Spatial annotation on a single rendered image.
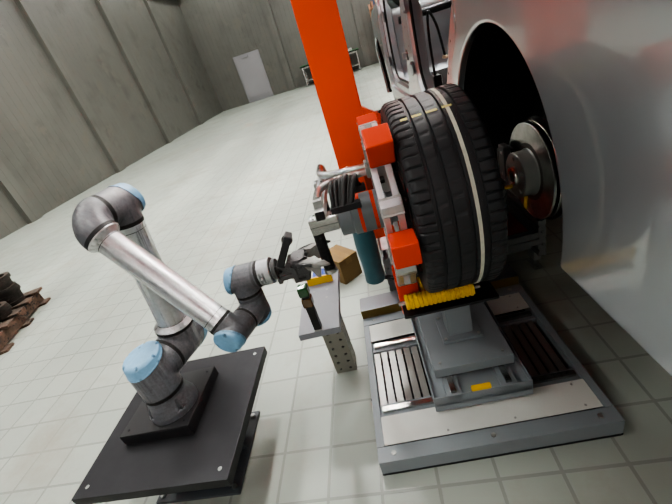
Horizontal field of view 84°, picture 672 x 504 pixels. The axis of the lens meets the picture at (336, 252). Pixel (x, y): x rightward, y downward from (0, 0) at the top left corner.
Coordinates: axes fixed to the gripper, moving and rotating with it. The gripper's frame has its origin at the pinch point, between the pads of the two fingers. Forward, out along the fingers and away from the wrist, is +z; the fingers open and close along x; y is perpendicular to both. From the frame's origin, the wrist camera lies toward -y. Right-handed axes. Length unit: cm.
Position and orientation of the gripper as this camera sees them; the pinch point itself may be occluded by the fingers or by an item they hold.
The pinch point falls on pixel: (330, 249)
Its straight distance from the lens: 119.3
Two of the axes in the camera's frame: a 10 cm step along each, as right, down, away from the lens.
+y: 2.8, 8.4, 4.7
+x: 0.1, 4.9, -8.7
